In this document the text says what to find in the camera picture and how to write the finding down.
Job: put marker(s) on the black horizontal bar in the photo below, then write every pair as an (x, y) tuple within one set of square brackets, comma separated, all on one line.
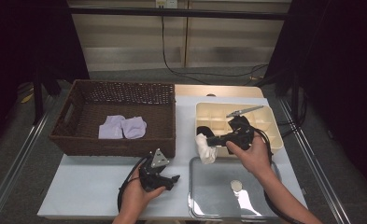
[(203, 14)]

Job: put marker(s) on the black sock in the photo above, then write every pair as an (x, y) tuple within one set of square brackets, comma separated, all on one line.
[(203, 130)]

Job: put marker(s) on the black metal stand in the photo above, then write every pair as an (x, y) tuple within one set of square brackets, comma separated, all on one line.
[(37, 102)]

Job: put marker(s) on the person's right hand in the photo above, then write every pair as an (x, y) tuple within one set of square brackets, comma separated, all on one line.
[(256, 161)]

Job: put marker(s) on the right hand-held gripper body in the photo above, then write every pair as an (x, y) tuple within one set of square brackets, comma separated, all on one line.
[(243, 133)]

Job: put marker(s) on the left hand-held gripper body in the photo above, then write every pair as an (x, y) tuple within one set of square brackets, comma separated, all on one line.
[(150, 180)]

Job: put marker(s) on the dark curtain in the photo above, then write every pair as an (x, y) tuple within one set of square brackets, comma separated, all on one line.
[(343, 62), (22, 37)]

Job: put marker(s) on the clear plastic box lid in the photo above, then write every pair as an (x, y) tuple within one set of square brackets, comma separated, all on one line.
[(209, 186)]

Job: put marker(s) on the white sock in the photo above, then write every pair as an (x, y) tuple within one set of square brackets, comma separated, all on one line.
[(206, 152)]

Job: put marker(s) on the cream divided storage box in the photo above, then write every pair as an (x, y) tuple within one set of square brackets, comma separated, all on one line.
[(203, 109)]

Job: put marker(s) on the yellow flat object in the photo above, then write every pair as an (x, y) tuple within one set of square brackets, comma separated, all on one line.
[(27, 98)]

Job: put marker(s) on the person's left hand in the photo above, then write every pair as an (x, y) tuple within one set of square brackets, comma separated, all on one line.
[(134, 202)]

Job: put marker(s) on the brown wicker basket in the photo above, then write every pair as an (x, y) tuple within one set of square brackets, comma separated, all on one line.
[(63, 144)]

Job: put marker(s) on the metal floor rail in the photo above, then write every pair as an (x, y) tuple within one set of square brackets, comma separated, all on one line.
[(315, 168), (16, 165)]

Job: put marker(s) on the white wall outlet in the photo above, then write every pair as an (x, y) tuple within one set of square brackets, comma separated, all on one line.
[(171, 3)]

